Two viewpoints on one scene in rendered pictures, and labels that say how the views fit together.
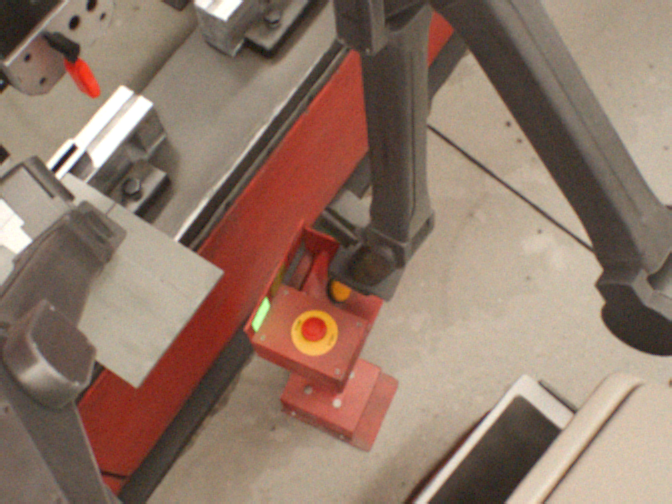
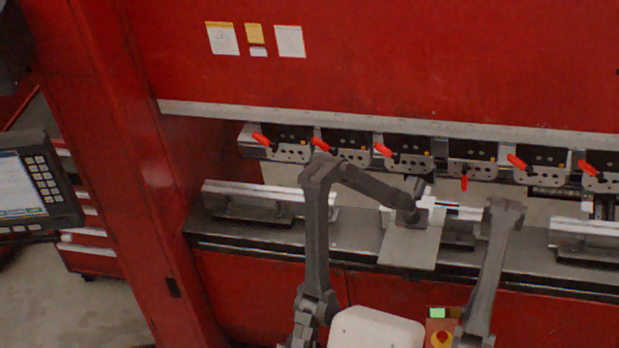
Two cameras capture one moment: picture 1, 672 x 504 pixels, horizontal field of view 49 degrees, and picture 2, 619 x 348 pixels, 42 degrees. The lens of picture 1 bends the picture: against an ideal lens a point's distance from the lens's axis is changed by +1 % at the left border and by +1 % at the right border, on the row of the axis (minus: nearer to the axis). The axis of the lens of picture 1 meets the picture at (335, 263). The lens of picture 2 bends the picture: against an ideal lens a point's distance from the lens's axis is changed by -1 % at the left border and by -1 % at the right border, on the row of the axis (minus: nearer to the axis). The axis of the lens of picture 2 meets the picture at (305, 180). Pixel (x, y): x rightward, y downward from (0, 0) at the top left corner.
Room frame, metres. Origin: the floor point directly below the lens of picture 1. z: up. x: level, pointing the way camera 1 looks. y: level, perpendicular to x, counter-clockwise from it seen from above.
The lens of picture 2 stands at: (-0.35, -1.31, 2.99)
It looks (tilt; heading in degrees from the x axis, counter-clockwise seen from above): 44 degrees down; 78
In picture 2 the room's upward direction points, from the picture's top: 10 degrees counter-clockwise
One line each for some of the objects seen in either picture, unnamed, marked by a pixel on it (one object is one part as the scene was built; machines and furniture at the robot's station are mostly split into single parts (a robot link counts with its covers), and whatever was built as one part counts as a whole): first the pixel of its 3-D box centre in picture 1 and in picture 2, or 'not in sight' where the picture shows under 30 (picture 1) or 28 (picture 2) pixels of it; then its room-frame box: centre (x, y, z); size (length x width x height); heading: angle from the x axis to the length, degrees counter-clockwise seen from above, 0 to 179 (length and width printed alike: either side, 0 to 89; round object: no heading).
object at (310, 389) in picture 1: (329, 382); not in sight; (0.34, 0.02, 0.13); 0.10 x 0.10 x 0.01; 64
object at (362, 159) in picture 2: not in sight; (347, 139); (0.22, 0.55, 1.26); 0.15 x 0.09 x 0.17; 145
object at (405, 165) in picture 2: not in sight; (409, 145); (0.38, 0.44, 1.26); 0.15 x 0.09 x 0.17; 145
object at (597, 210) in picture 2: not in sight; (603, 180); (1.11, 0.39, 0.81); 0.64 x 0.08 x 0.14; 55
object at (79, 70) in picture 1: (73, 65); (464, 177); (0.49, 0.28, 1.20); 0.04 x 0.02 x 0.10; 55
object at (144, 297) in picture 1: (101, 275); (412, 235); (0.32, 0.30, 1.00); 0.26 x 0.18 x 0.01; 55
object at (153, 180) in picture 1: (93, 245); (429, 237); (0.40, 0.36, 0.89); 0.30 x 0.05 x 0.03; 145
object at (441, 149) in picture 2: not in sight; (430, 167); (0.50, 0.55, 1.01); 0.26 x 0.12 x 0.05; 55
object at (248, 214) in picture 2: not in sight; (252, 217); (-0.12, 0.72, 0.89); 0.30 x 0.05 x 0.03; 145
